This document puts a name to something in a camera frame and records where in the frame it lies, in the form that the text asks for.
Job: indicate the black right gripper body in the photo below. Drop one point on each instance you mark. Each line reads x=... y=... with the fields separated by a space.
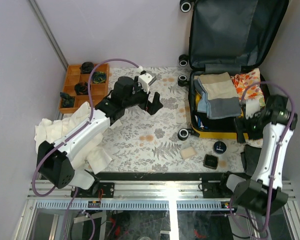
x=253 y=126

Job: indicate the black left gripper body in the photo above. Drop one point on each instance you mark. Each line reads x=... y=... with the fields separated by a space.
x=139 y=97

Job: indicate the dark grey cloth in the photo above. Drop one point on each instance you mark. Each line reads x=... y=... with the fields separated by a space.
x=250 y=158

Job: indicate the beige grey garment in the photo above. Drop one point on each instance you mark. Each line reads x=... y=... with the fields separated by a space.
x=219 y=98

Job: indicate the black graphic t-shirt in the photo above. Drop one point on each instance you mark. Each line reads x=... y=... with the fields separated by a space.
x=202 y=123

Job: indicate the yellow suitcase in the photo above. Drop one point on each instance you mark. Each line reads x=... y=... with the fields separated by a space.
x=232 y=36

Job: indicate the beige soap bar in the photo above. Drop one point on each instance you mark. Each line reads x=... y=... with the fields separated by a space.
x=187 y=153

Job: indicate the yellow garment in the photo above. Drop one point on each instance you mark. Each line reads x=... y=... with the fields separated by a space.
x=197 y=98

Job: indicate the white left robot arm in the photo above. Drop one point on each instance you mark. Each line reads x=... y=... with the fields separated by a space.
x=54 y=160

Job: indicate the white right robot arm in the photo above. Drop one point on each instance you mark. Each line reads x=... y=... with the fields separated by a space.
x=263 y=191

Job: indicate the blue green rolled sock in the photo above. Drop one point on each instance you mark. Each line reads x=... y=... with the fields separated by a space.
x=99 y=77

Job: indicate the wooden compartment organizer tray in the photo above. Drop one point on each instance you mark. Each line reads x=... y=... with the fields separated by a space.
x=73 y=76

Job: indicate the black rolled sock middle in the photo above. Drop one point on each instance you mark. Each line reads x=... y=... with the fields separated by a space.
x=81 y=89

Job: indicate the black rolled sock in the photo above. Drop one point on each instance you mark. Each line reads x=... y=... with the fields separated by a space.
x=86 y=67
x=81 y=89

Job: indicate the black rolled sock top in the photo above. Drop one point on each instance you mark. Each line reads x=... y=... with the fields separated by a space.
x=86 y=67

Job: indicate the dark green rolled sock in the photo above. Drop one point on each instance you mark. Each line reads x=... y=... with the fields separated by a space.
x=67 y=101

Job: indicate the round black tin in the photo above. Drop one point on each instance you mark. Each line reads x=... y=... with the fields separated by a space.
x=219 y=147

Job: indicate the black square compact case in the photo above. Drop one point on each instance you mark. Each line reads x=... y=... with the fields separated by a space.
x=211 y=161

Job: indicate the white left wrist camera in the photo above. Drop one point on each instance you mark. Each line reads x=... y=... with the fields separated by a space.
x=146 y=80

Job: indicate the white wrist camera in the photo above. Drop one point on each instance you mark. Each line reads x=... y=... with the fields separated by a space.
x=252 y=106
x=146 y=80

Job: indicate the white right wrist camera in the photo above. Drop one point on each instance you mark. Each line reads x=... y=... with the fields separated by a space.
x=252 y=106

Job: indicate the aluminium mounting rail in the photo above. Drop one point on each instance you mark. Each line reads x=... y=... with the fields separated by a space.
x=153 y=190

